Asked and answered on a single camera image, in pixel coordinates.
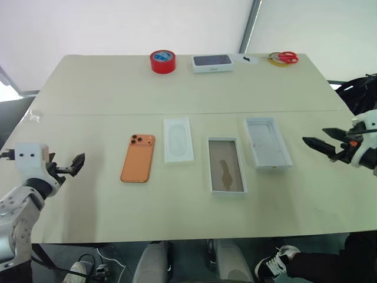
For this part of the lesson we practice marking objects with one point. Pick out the grey metal frame bar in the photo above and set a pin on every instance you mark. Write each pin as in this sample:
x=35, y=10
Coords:
x=10, y=81

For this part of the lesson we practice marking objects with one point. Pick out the yellow tape roll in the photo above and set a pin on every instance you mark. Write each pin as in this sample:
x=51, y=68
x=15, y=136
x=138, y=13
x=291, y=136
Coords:
x=277, y=60

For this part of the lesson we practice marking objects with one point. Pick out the white box with brown inside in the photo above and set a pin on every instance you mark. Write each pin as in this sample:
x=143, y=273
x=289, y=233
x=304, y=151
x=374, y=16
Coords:
x=226, y=166

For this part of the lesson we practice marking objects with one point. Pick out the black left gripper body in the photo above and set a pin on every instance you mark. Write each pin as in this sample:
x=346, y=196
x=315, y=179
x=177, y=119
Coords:
x=54, y=172

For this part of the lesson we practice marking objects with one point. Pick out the white paper insert tray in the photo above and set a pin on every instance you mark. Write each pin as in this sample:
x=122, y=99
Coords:
x=179, y=141

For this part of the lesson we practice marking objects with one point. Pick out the white box with dark top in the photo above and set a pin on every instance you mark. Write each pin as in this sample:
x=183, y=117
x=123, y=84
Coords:
x=213, y=62

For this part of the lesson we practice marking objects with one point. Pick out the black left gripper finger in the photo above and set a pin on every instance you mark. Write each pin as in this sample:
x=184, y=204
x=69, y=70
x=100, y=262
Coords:
x=77, y=163
x=52, y=157

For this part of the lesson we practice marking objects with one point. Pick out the black trouser leg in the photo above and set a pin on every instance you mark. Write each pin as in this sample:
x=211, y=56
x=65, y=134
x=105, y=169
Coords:
x=332, y=262

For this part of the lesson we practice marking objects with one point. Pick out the orange smartphone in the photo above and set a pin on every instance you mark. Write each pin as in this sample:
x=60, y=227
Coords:
x=138, y=160

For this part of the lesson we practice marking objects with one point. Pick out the grey metal pole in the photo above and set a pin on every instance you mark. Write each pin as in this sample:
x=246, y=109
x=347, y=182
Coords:
x=249, y=23

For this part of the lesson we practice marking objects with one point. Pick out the black and white sneaker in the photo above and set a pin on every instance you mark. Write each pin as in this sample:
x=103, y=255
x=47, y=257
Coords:
x=275, y=261

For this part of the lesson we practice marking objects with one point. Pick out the red scissors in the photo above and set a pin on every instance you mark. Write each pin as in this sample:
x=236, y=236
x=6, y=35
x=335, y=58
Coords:
x=287, y=57

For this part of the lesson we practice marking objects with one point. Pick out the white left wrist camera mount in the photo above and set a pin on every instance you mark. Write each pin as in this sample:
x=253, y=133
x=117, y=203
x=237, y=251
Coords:
x=29, y=159

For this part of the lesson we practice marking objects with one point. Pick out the red tape roll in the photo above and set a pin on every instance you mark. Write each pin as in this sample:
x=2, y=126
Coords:
x=162, y=63

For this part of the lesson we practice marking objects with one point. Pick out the white empty box half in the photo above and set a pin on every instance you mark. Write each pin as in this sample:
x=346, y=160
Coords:
x=268, y=143

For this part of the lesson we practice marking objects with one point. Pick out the clear tape strip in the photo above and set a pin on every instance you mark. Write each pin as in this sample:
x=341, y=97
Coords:
x=36, y=115

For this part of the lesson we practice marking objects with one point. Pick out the white shoe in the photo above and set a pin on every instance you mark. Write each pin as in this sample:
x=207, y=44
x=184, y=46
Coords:
x=75, y=272

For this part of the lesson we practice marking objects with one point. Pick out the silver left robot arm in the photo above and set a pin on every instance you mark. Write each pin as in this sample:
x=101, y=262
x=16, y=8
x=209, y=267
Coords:
x=17, y=203

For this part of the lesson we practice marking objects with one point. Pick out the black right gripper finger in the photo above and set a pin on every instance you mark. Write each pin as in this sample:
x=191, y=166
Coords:
x=322, y=146
x=335, y=132

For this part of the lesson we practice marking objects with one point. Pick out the grey rounded robot leg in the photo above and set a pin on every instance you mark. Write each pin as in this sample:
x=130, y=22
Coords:
x=151, y=262
x=231, y=261

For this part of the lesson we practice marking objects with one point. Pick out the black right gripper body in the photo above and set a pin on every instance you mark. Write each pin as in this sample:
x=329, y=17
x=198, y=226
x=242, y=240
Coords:
x=350, y=147

